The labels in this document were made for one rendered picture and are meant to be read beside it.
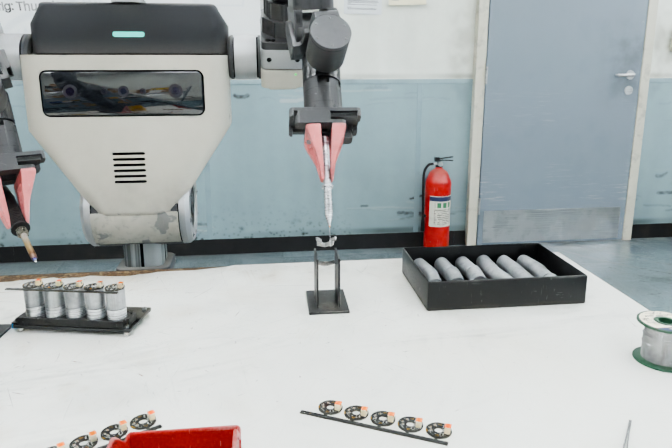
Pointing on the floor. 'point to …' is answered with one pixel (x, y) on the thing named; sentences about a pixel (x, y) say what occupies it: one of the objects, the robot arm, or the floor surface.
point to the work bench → (333, 363)
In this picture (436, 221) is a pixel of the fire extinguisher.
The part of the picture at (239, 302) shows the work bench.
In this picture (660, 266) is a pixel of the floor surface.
